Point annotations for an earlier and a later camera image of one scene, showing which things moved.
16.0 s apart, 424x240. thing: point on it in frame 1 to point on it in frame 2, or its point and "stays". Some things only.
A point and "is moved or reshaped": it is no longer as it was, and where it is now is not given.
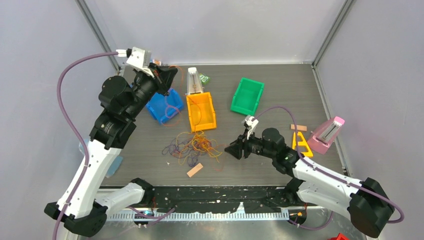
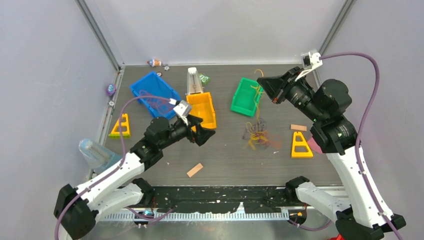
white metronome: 194,85 stays
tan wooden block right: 299,127 stays
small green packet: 204,79 stays
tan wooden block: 194,170 stays
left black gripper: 163,77 to 201,135
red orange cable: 181,97 to 162,105
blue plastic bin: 163,107 stays
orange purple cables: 189,146 is moved or reshaped
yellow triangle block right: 303,143 stays
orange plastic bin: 201,112 stays
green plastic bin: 246,96 stays
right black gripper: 235,149 to 277,87
